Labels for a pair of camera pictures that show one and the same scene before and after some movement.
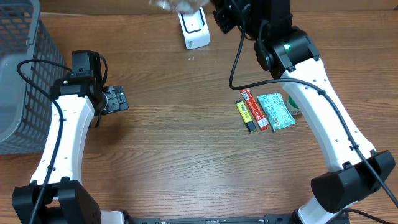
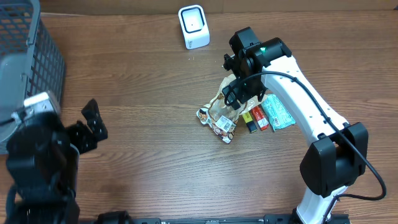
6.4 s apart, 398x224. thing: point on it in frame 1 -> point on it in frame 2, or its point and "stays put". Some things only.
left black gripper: x=116 y=99 -> x=74 y=137
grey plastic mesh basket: x=25 y=111 stays put
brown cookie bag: x=180 y=5 -> x=222 y=119
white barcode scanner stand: x=195 y=29 stays put
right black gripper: x=220 y=18 -> x=237 y=89
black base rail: x=267 y=219 stays put
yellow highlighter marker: x=246 y=116 stays put
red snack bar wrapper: x=258 y=116 stays put
